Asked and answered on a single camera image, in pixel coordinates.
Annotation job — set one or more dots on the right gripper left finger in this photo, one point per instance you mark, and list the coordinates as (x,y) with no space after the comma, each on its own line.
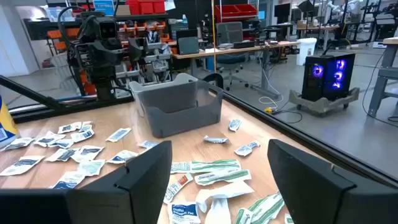
(133,193)

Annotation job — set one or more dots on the blue sign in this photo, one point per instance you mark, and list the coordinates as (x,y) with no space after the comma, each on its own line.
(104,7)

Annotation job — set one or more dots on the grey computer dolly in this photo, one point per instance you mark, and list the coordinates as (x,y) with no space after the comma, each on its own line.
(323,106)

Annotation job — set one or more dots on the red storage bins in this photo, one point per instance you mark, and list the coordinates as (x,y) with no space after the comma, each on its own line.
(146,7)
(236,11)

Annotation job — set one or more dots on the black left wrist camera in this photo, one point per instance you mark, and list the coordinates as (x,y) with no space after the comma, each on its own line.
(107,28)

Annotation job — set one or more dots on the white trash bin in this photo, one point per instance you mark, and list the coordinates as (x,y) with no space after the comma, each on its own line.
(306,51)

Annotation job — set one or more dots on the yellow vertical pole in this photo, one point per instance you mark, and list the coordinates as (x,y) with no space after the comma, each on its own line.
(214,34)

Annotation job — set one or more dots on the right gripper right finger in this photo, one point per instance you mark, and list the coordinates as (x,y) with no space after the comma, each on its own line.
(314,193)

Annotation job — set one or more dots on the distant wooden table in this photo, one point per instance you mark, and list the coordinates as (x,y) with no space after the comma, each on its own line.
(317,28)

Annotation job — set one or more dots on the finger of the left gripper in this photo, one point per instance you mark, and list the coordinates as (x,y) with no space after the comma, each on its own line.
(136,49)
(110,52)

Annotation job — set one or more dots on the smoked translucent plastic bin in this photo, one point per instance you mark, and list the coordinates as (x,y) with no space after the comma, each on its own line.
(180,121)

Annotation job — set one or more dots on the grey laptop on desk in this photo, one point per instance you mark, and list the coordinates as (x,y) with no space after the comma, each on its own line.
(188,46)

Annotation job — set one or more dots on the black computer tower purple lights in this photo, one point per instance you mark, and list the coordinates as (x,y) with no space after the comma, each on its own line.
(326,77)

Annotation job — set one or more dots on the long wooden desk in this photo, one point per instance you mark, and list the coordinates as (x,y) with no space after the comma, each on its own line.
(236,49)

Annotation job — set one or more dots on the dark office chair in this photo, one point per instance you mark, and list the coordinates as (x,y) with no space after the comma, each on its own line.
(231,60)

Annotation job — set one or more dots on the parts rack with orange bins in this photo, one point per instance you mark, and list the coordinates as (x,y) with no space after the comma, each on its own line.
(155,62)

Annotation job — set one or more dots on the pile of silver screws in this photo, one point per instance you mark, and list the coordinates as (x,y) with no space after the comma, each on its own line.
(288,219)

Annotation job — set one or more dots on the grey metal workbench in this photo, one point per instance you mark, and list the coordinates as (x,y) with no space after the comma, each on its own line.
(385,74)

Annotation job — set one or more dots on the light grey plastic bin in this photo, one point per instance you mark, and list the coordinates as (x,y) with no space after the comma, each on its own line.
(161,84)

